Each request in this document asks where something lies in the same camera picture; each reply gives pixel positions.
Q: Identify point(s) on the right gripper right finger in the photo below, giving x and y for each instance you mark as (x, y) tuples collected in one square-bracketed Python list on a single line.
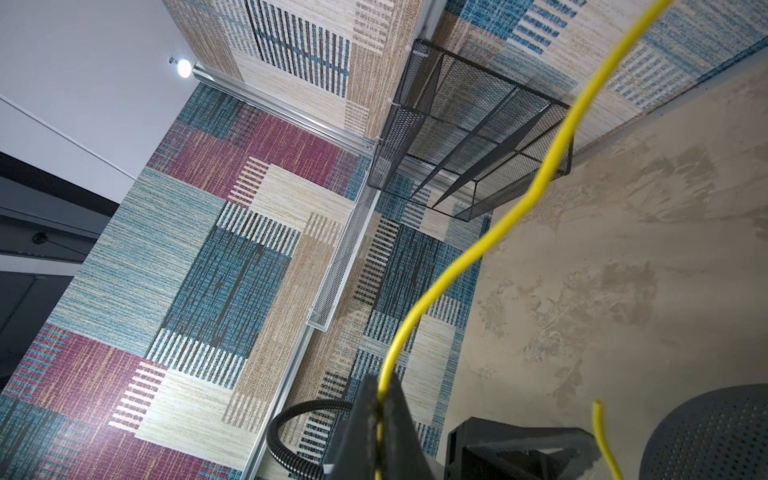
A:
[(401, 455)]

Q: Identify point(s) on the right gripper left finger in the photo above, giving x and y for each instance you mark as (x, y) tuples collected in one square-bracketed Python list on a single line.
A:
[(357, 457)]

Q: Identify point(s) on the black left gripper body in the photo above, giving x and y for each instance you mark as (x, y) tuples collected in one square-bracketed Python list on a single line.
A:
[(485, 449)]

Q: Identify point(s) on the dark grey cable spool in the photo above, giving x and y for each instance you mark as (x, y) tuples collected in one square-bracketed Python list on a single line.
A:
[(721, 434)]

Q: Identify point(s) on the black mesh shelf rack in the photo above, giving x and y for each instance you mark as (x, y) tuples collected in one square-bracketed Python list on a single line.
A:
[(459, 138)]

